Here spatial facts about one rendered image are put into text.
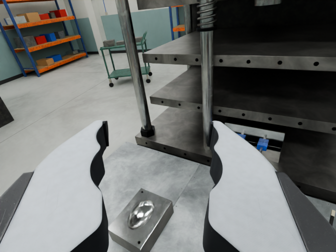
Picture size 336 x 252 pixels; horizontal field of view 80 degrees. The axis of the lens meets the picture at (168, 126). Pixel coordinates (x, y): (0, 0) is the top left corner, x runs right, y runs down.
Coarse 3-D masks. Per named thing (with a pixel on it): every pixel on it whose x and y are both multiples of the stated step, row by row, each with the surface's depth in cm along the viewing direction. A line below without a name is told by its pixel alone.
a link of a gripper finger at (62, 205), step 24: (96, 120) 11; (72, 144) 9; (96, 144) 9; (48, 168) 8; (72, 168) 8; (96, 168) 9; (24, 192) 7; (48, 192) 7; (72, 192) 7; (96, 192) 7; (24, 216) 6; (48, 216) 6; (72, 216) 6; (96, 216) 6; (24, 240) 5; (48, 240) 5; (72, 240) 6; (96, 240) 6
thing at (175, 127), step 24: (168, 120) 145; (192, 120) 141; (216, 120) 138; (144, 144) 132; (168, 144) 121; (192, 144) 118; (288, 144) 109; (312, 144) 107; (288, 168) 95; (312, 168) 93; (312, 192) 87
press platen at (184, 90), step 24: (192, 72) 150; (216, 72) 144; (240, 72) 138; (264, 72) 133; (288, 72) 128; (312, 72) 124; (168, 96) 118; (192, 96) 114; (216, 96) 110; (240, 96) 107; (264, 96) 104; (288, 96) 101; (312, 96) 98; (264, 120) 92; (288, 120) 87; (312, 120) 82
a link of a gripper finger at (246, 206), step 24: (216, 144) 9; (240, 144) 9; (216, 168) 9; (240, 168) 8; (264, 168) 8; (216, 192) 7; (240, 192) 7; (264, 192) 7; (216, 216) 6; (240, 216) 6; (264, 216) 6; (288, 216) 6; (216, 240) 6; (240, 240) 6; (264, 240) 6; (288, 240) 6
